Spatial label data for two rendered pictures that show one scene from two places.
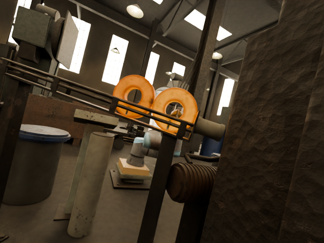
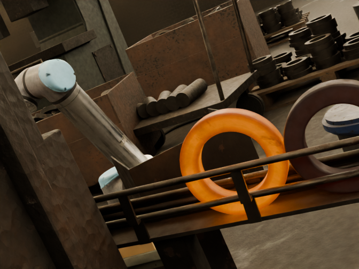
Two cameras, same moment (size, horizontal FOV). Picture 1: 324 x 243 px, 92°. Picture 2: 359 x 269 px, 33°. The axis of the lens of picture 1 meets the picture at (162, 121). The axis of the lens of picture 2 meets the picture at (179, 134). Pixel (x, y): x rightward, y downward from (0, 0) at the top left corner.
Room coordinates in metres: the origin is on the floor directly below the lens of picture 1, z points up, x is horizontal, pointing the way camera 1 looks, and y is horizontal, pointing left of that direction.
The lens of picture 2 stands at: (0.18, -1.89, 1.00)
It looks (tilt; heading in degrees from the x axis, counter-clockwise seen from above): 12 degrees down; 48
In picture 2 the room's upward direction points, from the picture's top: 24 degrees counter-clockwise
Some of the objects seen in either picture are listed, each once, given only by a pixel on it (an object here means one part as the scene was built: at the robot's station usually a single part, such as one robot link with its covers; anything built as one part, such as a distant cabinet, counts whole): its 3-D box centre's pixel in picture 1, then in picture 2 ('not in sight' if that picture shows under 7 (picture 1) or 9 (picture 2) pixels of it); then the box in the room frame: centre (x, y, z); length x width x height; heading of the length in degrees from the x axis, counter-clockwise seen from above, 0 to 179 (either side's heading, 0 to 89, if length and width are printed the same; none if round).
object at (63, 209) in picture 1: (86, 162); not in sight; (0.96, 0.39, 0.31); 0.24 x 0.16 x 0.62; 116
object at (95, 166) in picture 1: (91, 181); not in sight; (0.83, 0.29, 0.26); 0.12 x 0.12 x 0.52
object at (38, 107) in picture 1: (56, 118); (80, 144); (2.51, 1.66, 0.33); 0.93 x 0.73 x 0.66; 123
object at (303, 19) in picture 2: not in sight; (257, 28); (6.27, 2.75, 0.22); 1.20 x 0.81 x 0.44; 116
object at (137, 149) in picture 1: (141, 146); (122, 187); (1.61, 0.15, 0.37); 0.17 x 0.15 x 0.18; 98
